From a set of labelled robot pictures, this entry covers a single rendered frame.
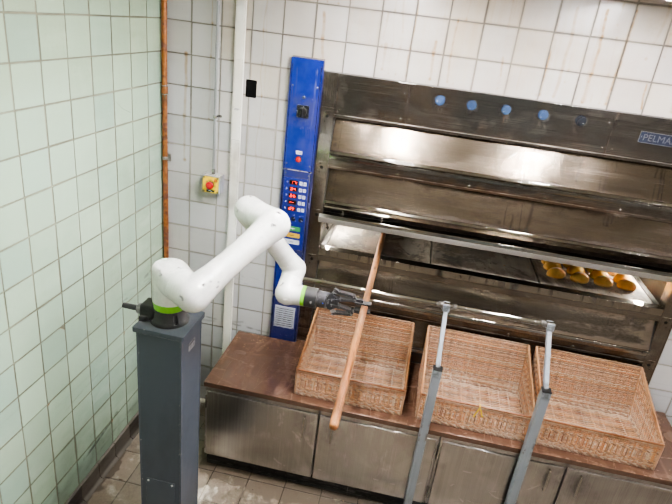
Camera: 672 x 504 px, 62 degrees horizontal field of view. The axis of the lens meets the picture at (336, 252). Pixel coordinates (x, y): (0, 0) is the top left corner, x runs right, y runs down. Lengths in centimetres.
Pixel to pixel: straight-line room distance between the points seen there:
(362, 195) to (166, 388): 135
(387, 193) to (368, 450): 131
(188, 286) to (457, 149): 149
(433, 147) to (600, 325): 129
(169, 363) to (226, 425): 92
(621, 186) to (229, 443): 235
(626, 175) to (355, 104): 133
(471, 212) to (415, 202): 29
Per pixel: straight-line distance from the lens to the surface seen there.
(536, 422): 277
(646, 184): 301
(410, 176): 285
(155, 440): 253
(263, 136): 294
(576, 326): 322
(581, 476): 306
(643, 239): 309
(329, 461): 307
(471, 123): 281
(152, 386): 236
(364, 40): 278
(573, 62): 282
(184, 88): 305
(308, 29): 282
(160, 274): 212
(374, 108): 281
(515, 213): 292
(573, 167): 291
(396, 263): 300
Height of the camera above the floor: 236
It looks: 23 degrees down
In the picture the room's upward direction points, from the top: 7 degrees clockwise
